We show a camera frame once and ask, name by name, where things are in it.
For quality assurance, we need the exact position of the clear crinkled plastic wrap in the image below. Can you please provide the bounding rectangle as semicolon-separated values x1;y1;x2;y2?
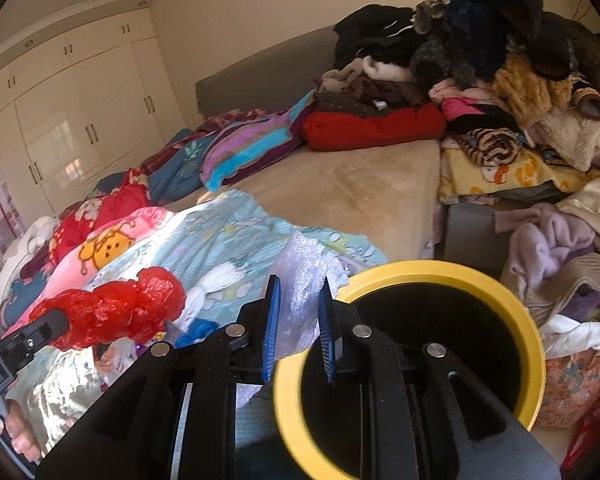
270;231;349;361

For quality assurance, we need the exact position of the red plastic bag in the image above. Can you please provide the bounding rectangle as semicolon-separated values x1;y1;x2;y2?
29;266;186;350

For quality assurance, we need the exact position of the yellow rimmed black trash bin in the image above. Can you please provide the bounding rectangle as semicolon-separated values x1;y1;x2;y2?
274;260;558;479

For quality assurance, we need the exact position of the person's left hand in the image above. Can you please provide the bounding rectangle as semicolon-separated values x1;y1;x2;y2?
0;399;41;463

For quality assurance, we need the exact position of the Hello Kitty blue bedsheet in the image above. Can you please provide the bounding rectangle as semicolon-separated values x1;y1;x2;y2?
10;191;387;451

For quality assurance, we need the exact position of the pink bear print blanket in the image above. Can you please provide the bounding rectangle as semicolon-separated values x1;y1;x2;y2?
5;206;174;336

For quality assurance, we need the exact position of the beige mattress cover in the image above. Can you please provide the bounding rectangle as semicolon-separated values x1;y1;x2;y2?
164;138;442;264

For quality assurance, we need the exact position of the red floral quilt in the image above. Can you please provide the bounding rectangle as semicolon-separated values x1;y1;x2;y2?
48;169;149;266

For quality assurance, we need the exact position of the blue floral quilt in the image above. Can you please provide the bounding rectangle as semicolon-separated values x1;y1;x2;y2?
88;128;219;206

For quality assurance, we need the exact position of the purple blue striped pillow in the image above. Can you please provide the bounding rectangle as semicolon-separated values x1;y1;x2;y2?
199;90;315;192

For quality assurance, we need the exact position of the red cushion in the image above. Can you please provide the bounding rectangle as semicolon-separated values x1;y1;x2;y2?
302;103;446;152

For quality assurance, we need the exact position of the yellow cartoon print blanket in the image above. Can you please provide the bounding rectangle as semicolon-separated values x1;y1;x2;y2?
438;136;600;204

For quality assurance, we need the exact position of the lilac sweater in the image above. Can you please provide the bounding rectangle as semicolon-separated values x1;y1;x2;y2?
494;203;595;304

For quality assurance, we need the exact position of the grey headboard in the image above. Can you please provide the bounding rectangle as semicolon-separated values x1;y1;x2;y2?
195;27;337;117

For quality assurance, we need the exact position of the white glossy wardrobe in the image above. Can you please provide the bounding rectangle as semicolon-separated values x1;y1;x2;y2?
0;10;185;224

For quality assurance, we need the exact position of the pile of dark clothes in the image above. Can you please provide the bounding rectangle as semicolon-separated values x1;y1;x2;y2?
334;0;600;115

